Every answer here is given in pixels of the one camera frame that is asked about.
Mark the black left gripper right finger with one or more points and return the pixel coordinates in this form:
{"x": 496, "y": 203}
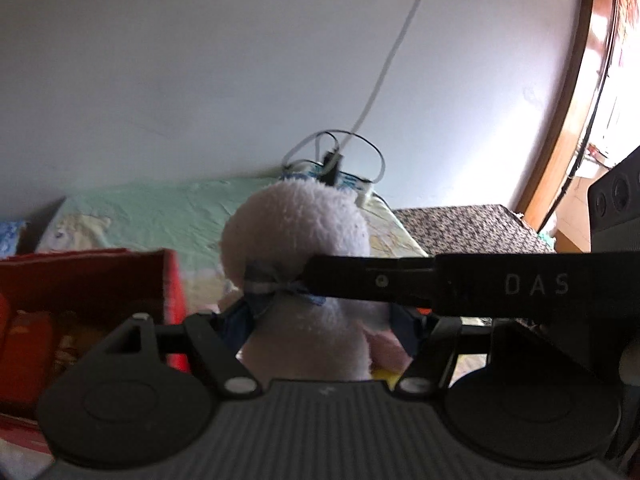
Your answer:
{"x": 430, "y": 341}

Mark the black charger plug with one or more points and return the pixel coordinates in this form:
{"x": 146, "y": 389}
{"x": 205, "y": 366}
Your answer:
{"x": 331, "y": 166}

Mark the white plush bunny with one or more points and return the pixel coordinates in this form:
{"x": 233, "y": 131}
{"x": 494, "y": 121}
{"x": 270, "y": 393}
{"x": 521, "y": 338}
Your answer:
{"x": 303, "y": 337}

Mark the white power strip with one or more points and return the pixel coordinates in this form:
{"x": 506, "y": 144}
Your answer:
{"x": 306, "y": 169}

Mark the red cardboard box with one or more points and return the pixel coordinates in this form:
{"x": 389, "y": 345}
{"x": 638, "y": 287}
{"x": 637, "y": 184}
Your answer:
{"x": 55, "y": 307}

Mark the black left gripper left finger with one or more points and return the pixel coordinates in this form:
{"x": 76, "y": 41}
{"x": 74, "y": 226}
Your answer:
{"x": 214, "y": 341}

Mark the green cartoon bed sheet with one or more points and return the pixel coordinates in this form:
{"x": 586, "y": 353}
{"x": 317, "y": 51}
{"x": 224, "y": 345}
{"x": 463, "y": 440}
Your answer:
{"x": 188, "y": 218}

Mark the brown patterned blanket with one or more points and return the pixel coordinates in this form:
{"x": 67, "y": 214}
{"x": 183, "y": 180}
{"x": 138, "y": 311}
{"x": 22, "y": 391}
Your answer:
{"x": 480, "y": 229}

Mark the wooden door frame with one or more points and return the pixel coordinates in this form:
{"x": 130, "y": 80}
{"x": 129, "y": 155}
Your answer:
{"x": 566, "y": 138}

